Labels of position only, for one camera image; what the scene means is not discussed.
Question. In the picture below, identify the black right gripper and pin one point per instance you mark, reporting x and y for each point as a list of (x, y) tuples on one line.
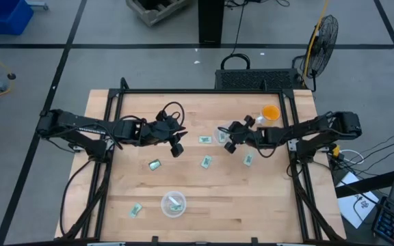
[(246, 135)]

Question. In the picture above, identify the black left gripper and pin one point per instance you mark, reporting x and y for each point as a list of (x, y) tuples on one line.
[(159, 131)]

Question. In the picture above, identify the round clear plastic container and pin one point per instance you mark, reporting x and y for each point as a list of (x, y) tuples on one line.
[(166, 208)]

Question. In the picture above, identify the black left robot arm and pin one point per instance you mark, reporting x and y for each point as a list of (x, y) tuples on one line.
[(80, 123)]

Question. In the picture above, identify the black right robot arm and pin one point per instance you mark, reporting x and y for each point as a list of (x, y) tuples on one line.
[(306, 131)]

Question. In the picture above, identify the rectangular clear plastic container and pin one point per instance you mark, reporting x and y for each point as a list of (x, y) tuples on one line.
[(217, 136)]

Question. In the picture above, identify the yellow white ceramic mug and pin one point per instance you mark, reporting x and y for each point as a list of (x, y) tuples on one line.
[(271, 112)]

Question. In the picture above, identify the black mesh basket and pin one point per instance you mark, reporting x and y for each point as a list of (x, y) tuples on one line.
[(251, 79)]

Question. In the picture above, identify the black tall tower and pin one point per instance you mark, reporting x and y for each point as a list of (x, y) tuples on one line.
[(211, 20)]

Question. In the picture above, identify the grey wooden pallet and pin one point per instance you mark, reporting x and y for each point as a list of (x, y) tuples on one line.
[(152, 15)]

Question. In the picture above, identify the black floor fan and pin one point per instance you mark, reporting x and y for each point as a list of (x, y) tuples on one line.
[(325, 41)]

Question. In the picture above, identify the white printed paper sheet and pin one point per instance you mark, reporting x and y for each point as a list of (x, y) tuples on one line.
[(351, 201)]

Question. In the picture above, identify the black metal beam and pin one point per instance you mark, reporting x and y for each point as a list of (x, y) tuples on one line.
[(371, 182)]

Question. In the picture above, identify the black round floor disc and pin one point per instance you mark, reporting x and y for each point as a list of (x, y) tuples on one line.
[(11, 76)]

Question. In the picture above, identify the grey caster base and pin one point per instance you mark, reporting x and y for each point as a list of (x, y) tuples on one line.
[(38, 4)]

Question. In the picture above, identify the blue plastic bin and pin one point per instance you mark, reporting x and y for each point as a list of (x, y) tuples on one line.
[(2, 17)]

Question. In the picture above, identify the black aluminium table frame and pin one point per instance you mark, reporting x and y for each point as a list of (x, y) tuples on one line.
[(200, 91)]

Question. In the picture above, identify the silver metal bracket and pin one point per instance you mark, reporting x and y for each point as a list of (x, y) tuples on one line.
[(291, 244), (106, 244)]

